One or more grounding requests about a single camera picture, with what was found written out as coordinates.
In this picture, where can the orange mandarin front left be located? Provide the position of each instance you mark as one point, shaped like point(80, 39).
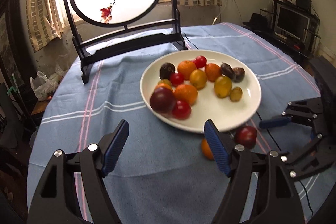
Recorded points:
point(163, 85)

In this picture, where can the yellow kumquat centre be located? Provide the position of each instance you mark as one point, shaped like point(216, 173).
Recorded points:
point(198, 79)

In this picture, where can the dark water chestnut right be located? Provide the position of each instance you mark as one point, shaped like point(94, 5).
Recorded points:
point(239, 74)

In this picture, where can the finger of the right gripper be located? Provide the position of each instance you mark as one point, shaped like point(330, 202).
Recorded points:
point(304, 112)
point(315, 157)

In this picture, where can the black monitor on shelf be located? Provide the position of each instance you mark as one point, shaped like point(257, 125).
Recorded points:
point(293, 21)

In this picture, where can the dark water chestnut left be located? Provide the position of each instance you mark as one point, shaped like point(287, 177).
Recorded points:
point(166, 70)

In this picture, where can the orange mandarin centre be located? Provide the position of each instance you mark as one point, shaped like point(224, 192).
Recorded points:
point(187, 93)

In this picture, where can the white plastic bag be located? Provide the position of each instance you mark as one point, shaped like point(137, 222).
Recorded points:
point(44, 86)

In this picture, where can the large dark red plum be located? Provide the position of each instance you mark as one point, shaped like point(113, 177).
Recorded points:
point(162, 100)

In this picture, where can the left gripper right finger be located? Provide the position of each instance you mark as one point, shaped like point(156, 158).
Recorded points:
point(276, 199)

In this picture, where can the orange mandarin back right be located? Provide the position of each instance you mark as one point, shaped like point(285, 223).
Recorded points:
point(213, 72)

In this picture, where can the small yellow-green fruit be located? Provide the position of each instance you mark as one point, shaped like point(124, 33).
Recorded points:
point(236, 94)

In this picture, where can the red cherry tomato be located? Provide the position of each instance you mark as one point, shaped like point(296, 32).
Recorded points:
point(181, 110)
point(176, 79)
point(200, 61)

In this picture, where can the round bird painting screen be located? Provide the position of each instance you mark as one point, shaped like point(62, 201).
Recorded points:
point(106, 28)

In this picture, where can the orange mandarin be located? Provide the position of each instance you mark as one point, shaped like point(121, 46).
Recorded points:
point(187, 93)
point(213, 72)
point(163, 85)
point(186, 68)

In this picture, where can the yellow lemon fruit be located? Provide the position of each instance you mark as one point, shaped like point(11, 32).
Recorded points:
point(223, 86)

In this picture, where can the blue striped tablecloth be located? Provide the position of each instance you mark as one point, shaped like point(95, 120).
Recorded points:
point(161, 175)

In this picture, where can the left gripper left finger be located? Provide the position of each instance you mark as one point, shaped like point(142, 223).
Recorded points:
point(55, 199)

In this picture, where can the small orange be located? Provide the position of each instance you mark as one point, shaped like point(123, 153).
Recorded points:
point(206, 151)

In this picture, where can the red cherry tomato back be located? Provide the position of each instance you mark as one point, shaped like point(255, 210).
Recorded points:
point(200, 61)

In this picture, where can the white round plate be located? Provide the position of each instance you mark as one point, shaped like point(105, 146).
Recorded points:
point(225, 114)

